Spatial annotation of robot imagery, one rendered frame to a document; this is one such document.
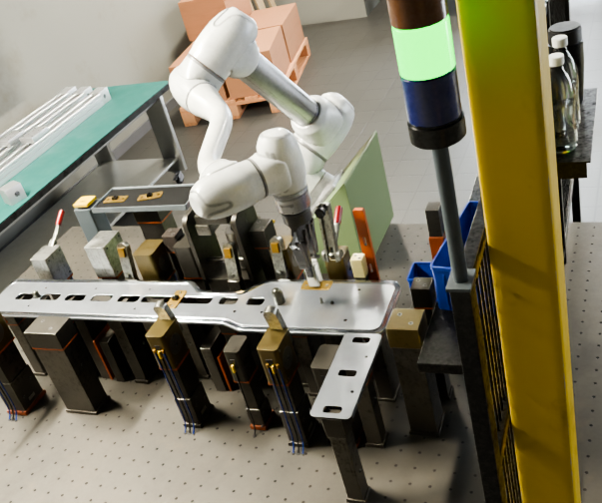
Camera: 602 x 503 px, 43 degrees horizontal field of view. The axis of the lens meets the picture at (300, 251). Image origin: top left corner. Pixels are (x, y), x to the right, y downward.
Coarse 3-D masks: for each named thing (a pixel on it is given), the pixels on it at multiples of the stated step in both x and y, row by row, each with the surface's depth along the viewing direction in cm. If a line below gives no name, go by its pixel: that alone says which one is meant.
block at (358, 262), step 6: (354, 258) 212; (360, 258) 211; (354, 264) 212; (360, 264) 212; (366, 264) 215; (354, 270) 214; (360, 270) 213; (366, 270) 214; (354, 276) 215; (360, 276) 214; (366, 276) 216
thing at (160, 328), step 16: (160, 320) 213; (176, 320) 212; (160, 336) 207; (176, 336) 212; (160, 352) 209; (176, 352) 212; (160, 368) 215; (176, 368) 212; (192, 368) 221; (176, 384) 218; (192, 384) 221; (176, 400) 219; (192, 400) 220; (208, 400) 228; (192, 416) 221
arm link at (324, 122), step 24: (216, 24) 221; (240, 24) 220; (192, 48) 224; (216, 48) 220; (240, 48) 222; (216, 72) 222; (240, 72) 228; (264, 72) 236; (264, 96) 246; (288, 96) 249; (312, 96) 267; (336, 96) 270; (312, 120) 263; (336, 120) 267; (312, 144) 270; (336, 144) 274
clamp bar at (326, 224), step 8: (320, 208) 208; (328, 208) 210; (320, 216) 208; (328, 216) 211; (320, 224) 213; (328, 224) 212; (320, 232) 214; (328, 232) 214; (328, 240) 215; (336, 240) 215; (328, 248) 217; (336, 248) 215; (328, 256) 217; (336, 256) 216
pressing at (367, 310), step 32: (32, 288) 255; (64, 288) 250; (128, 288) 240; (160, 288) 236; (192, 288) 231; (256, 288) 223; (288, 288) 219; (352, 288) 212; (384, 288) 208; (128, 320) 227; (192, 320) 218; (224, 320) 214; (256, 320) 210; (288, 320) 207; (320, 320) 203; (352, 320) 200; (384, 320) 197
